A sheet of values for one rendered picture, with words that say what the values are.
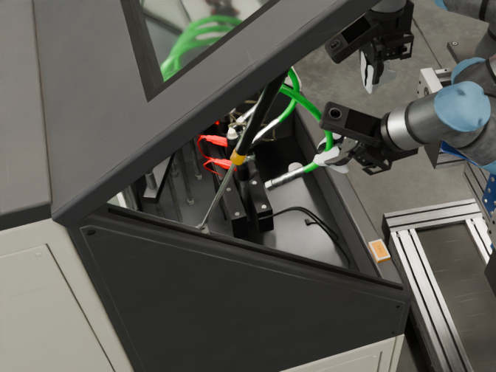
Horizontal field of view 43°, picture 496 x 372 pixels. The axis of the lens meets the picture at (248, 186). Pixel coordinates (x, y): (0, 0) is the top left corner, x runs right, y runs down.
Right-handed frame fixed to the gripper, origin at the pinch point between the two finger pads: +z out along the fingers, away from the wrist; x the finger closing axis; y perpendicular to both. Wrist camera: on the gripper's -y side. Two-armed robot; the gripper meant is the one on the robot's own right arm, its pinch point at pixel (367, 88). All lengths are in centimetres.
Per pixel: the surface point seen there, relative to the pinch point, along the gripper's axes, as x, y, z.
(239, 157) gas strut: -33, -35, -24
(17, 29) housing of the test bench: 6, -63, -27
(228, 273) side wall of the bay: -35, -39, 0
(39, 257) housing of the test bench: -35, -65, -16
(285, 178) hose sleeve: -11.5, -22.0, 7.8
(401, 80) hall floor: 130, 83, 123
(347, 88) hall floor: 134, 55, 123
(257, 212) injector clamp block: -4.6, -27.0, 24.9
